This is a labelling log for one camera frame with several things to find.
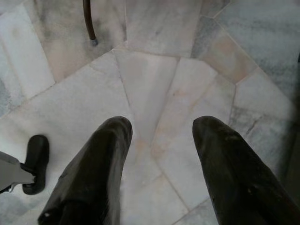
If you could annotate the black robot right foot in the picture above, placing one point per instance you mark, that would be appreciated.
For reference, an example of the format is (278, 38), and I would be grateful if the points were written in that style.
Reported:
(37, 154)

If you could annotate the silver robot right leg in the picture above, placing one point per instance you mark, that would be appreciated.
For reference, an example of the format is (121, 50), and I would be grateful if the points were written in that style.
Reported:
(11, 173)

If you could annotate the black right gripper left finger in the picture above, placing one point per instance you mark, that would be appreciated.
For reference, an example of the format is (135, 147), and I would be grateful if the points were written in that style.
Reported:
(93, 175)

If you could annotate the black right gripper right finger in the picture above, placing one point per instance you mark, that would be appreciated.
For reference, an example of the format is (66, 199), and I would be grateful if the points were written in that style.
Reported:
(234, 175)

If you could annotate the brown curved table leg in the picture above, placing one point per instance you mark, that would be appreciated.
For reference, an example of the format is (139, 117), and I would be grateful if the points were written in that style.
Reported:
(90, 25)

